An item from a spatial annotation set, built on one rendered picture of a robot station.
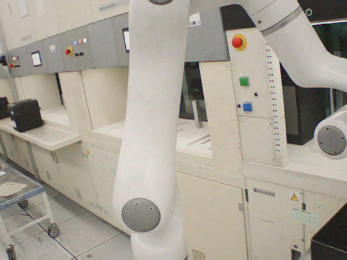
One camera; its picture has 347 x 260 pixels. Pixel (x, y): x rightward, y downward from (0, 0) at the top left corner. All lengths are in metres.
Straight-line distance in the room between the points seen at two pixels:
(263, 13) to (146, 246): 0.51
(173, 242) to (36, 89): 3.32
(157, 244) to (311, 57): 0.48
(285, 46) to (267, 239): 1.10
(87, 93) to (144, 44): 1.92
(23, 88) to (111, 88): 1.52
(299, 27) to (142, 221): 0.44
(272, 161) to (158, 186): 0.83
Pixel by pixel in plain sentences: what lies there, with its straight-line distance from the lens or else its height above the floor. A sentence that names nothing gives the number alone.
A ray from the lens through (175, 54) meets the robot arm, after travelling 0.62.
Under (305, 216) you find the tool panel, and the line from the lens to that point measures 1.42.
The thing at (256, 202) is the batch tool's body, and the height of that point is 0.68.
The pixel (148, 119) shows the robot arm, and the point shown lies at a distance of 0.63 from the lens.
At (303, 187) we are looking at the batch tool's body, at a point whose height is 0.81.
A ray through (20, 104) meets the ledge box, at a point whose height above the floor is 1.05.
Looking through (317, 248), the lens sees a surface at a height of 0.92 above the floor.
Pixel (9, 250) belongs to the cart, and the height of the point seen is 0.09.
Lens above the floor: 1.43
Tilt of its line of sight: 15 degrees down
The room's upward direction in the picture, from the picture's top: 10 degrees counter-clockwise
